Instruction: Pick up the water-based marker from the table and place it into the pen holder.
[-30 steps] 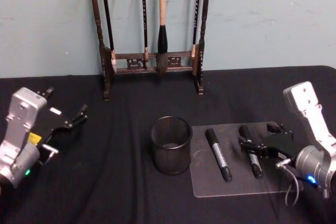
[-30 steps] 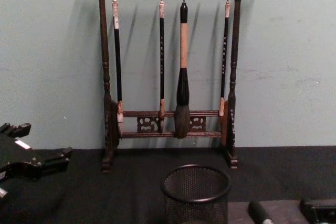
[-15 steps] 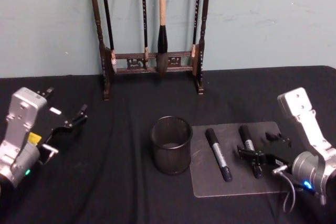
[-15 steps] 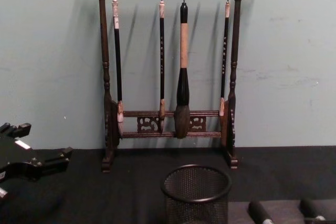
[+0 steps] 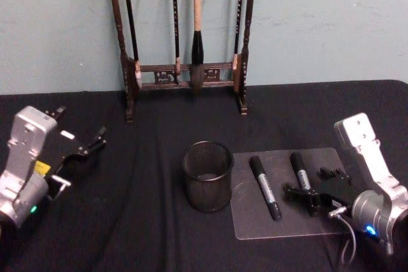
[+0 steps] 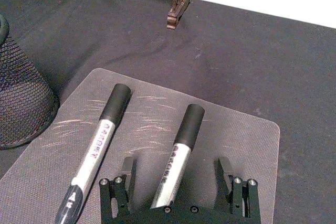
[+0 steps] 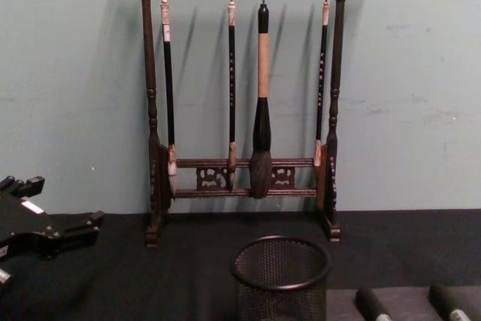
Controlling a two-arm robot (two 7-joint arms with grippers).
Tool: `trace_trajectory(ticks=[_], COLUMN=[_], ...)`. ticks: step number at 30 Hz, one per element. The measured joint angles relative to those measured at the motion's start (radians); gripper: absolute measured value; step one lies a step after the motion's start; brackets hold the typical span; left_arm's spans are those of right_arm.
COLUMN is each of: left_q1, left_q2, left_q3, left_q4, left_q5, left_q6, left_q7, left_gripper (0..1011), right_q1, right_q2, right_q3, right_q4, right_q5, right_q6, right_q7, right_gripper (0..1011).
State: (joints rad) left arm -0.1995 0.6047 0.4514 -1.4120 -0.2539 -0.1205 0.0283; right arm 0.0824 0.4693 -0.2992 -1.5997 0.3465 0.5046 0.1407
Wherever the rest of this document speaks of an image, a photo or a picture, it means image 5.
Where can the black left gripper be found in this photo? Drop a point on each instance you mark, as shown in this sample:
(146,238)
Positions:
(60,151)

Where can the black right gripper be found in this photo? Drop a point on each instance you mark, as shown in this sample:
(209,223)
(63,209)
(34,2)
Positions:
(334,194)

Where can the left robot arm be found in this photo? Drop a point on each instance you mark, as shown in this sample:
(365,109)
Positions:
(24,157)

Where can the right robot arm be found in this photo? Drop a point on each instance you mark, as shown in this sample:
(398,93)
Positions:
(373,189)

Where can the black marker pen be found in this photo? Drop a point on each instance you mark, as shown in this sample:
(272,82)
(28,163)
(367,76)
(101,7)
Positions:
(264,186)
(301,173)

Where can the clear plastic board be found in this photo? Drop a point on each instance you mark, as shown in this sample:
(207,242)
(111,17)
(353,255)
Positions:
(252,221)

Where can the dark wooden brush rack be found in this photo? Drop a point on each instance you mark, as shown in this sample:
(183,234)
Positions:
(122,46)

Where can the black table cloth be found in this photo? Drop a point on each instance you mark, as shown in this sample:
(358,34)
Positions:
(127,221)

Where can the black mesh pen holder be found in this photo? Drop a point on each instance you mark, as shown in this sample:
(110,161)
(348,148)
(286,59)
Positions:
(207,189)

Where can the thin black calligraphy brush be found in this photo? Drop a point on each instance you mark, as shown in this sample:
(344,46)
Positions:
(175,23)
(130,23)
(238,23)

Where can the large black and tan calligraphy brush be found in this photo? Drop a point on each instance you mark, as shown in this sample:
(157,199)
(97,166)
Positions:
(197,46)

